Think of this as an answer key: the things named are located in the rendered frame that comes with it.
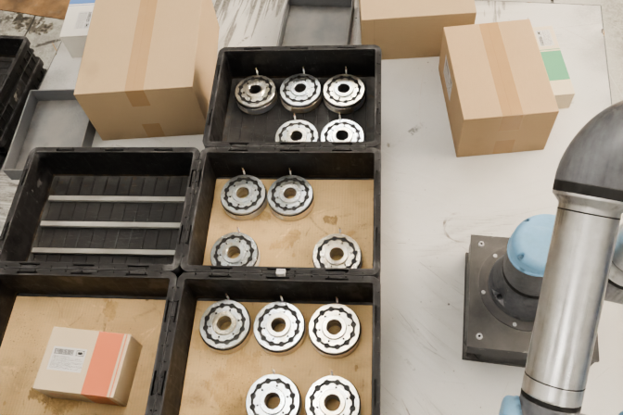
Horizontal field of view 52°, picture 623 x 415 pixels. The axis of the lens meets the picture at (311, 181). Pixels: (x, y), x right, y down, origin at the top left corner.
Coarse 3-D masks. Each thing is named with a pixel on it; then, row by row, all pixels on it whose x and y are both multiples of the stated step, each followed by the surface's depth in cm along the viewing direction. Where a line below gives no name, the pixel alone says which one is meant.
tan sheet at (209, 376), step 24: (312, 312) 130; (360, 312) 129; (192, 336) 130; (192, 360) 127; (216, 360) 127; (240, 360) 126; (264, 360) 126; (288, 360) 125; (312, 360) 125; (336, 360) 125; (360, 360) 124; (192, 384) 124; (216, 384) 124; (240, 384) 124; (360, 384) 122; (192, 408) 122; (216, 408) 122; (240, 408) 121; (336, 408) 120
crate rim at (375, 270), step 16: (192, 208) 134; (192, 224) 132; (240, 272) 125; (256, 272) 125; (272, 272) 125; (288, 272) 124; (304, 272) 124; (320, 272) 124; (336, 272) 123; (352, 272) 123; (368, 272) 123
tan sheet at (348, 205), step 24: (216, 192) 147; (336, 192) 144; (360, 192) 144; (216, 216) 144; (264, 216) 143; (312, 216) 142; (336, 216) 141; (360, 216) 141; (216, 240) 141; (264, 240) 140; (288, 240) 139; (312, 240) 139; (360, 240) 138; (264, 264) 137; (288, 264) 136; (312, 264) 136
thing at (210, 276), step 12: (180, 276) 126; (192, 276) 126; (204, 276) 125; (216, 276) 127; (228, 276) 125; (240, 276) 125; (252, 276) 125; (264, 276) 124; (276, 276) 124; (288, 276) 124; (300, 276) 124; (312, 276) 123; (324, 276) 123; (336, 276) 123; (348, 276) 123; (360, 276) 123; (372, 276) 122; (180, 288) 124; (180, 300) 123; (168, 336) 120; (168, 348) 118; (168, 360) 117; (168, 372) 116; (372, 372) 113; (372, 384) 112; (372, 396) 111; (156, 408) 113; (372, 408) 110
